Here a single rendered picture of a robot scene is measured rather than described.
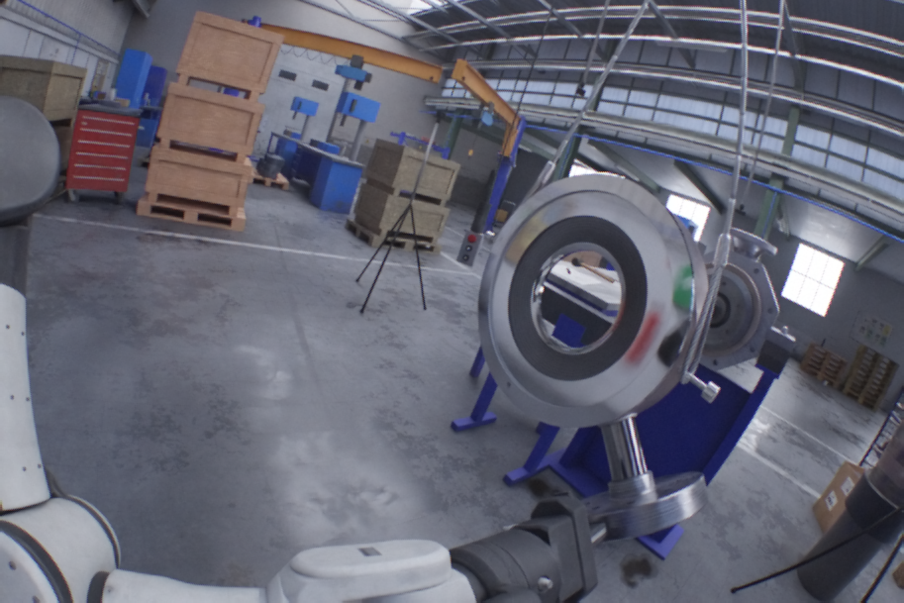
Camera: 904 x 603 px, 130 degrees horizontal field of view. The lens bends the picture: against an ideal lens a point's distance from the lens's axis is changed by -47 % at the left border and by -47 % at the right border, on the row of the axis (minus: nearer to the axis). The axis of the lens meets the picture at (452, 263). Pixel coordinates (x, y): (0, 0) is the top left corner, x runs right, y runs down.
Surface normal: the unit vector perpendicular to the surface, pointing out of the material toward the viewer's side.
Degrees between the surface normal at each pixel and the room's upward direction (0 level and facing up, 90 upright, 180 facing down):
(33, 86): 90
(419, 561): 2
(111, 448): 0
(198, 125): 90
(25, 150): 52
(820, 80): 90
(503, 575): 13
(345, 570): 8
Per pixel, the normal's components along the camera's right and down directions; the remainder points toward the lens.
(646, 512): -0.31, -0.41
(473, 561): -0.42, -0.84
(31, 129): 0.94, -0.31
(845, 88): -0.76, -0.11
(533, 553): 0.42, -0.88
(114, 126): 0.79, 0.38
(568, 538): 0.63, -0.45
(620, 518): -0.54, -0.33
